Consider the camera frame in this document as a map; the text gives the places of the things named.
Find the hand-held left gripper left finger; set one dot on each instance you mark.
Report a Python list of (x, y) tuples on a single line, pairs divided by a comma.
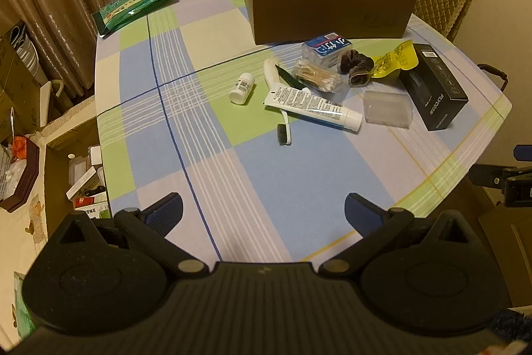
[(166, 210)]

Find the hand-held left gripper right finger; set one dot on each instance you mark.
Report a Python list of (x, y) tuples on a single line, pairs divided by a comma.
[(361, 213)]

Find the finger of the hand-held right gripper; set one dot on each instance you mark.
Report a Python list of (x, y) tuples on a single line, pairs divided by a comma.
[(523, 153), (486, 175)]

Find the black product box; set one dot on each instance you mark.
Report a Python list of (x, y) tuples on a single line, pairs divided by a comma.
[(436, 93)]

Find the translucent plastic case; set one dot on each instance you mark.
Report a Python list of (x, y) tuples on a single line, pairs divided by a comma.
[(386, 107)]

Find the white tube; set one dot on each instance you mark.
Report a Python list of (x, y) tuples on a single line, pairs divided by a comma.
[(307, 105)]

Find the bag of cotton swabs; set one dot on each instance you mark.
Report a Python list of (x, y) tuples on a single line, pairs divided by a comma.
[(318, 78)]

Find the white pill bottle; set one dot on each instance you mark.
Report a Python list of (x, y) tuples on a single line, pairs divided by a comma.
[(242, 89)]

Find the yellow packet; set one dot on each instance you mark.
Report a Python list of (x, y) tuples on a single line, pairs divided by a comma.
[(395, 57)]

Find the brown scrunchie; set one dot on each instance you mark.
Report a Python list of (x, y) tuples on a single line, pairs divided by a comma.
[(353, 62)]

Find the dark green tube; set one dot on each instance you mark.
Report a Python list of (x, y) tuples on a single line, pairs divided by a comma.
[(286, 76)]

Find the clear box with blue label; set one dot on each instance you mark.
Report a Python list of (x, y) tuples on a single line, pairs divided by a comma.
[(330, 47)]

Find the pile of small cartons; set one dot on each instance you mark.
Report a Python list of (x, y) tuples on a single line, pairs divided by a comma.
[(87, 184)]

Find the dark blue fuzzy cloth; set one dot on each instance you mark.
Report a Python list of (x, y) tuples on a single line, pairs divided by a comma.
[(513, 324)]

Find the dark wooden tray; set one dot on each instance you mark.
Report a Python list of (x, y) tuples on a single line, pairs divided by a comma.
[(25, 180)]

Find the green printed bag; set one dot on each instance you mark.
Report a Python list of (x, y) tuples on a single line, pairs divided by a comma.
[(24, 309)]

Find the green wet wipes packet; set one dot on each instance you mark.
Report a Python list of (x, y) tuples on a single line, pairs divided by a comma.
[(133, 3)]

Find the stack of bowls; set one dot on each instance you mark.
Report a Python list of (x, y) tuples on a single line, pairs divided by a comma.
[(23, 47)]

